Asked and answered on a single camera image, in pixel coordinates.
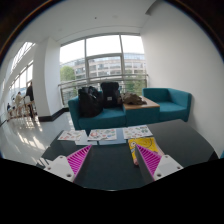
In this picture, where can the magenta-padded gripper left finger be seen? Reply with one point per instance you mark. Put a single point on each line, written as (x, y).
(61, 166)

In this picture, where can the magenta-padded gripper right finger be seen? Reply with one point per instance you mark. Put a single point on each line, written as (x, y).
(166, 166)

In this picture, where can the yellow orange pink cartoon towel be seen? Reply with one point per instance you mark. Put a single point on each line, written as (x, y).
(144, 142)

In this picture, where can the printed picture sheet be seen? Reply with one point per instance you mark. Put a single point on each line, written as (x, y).
(70, 135)
(101, 134)
(137, 131)

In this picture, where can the teal seat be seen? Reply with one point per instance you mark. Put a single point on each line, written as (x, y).
(221, 154)

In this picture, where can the teal wood-topped side table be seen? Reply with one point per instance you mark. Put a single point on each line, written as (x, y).
(141, 115)

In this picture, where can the teal armchair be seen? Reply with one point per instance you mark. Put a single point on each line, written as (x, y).
(173, 108)

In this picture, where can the teal sofa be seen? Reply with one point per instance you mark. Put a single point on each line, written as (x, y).
(106, 121)

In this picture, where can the group of chairs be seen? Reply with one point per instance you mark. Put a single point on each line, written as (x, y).
(23, 110)

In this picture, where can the bulky black backpack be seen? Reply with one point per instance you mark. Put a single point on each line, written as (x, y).
(89, 101)

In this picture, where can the brown jacket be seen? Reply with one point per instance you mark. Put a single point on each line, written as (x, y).
(132, 98)

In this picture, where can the person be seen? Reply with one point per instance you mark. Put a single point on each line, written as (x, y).
(18, 99)
(30, 95)

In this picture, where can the metal balcony railing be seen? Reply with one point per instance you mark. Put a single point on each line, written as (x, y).
(70, 81)

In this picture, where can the black backpack with label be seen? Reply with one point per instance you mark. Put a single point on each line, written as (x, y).
(110, 93)

